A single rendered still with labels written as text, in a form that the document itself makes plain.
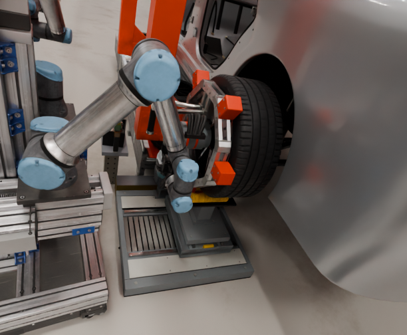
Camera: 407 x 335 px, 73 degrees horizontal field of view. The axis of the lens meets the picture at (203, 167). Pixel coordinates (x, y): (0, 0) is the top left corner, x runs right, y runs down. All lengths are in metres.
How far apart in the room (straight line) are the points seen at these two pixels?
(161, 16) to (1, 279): 1.50
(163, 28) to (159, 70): 1.01
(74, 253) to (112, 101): 1.06
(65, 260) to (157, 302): 0.55
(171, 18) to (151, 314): 1.61
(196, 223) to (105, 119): 1.20
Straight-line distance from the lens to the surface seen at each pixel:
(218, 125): 1.22
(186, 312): 1.75
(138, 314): 1.71
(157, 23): 1.69
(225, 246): 1.87
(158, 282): 1.72
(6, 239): 1.07
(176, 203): 0.98
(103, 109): 0.77
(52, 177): 0.86
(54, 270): 1.60
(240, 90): 1.31
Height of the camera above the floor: 1.54
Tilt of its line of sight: 34 degrees down
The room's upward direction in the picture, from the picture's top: 18 degrees clockwise
